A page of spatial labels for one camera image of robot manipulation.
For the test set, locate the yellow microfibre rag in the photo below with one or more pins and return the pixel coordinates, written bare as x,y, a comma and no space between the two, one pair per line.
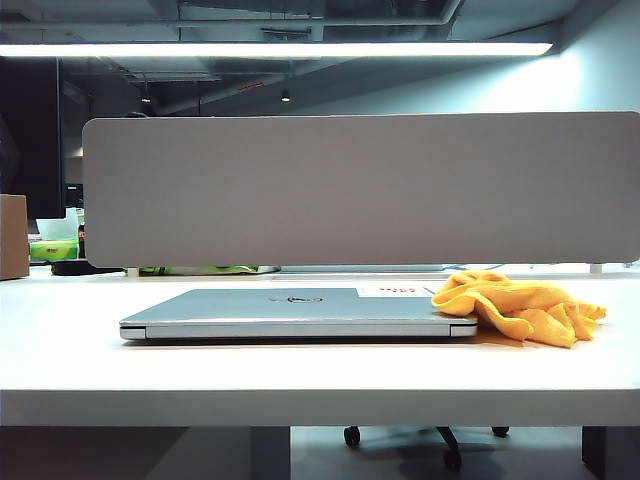
530,305

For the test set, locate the silver closed laptop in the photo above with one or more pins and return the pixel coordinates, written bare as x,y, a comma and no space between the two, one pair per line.
280,310

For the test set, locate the grey fabric desk divider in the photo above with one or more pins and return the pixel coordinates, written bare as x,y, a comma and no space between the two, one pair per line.
360,190

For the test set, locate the white label with red print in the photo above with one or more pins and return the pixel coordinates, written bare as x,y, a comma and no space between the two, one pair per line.
395,290

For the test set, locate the green and white packet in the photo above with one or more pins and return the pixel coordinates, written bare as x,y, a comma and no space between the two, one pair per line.
200,270

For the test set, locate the round ceiling spot lamp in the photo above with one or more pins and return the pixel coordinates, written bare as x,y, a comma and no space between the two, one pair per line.
285,96

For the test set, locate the long ceiling light strip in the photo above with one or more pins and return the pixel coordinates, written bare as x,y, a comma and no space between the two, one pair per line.
275,49

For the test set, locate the dark table leg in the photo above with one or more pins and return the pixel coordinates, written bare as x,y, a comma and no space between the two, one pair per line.
610,452
270,452

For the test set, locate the black office chair base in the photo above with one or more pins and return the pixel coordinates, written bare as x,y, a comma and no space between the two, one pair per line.
440,440

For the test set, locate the cola bottle with red label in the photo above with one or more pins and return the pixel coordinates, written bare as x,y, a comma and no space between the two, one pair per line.
82,240

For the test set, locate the green tissue box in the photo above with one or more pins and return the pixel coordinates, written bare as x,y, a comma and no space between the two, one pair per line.
52,242

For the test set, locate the black monitor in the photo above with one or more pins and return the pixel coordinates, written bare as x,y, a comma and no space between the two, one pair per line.
30,140

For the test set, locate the brown cardboard box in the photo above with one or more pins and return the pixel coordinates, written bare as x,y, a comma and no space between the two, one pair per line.
12,235

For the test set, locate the white divider bracket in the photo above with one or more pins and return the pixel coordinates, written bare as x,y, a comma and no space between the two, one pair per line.
595,268
131,272

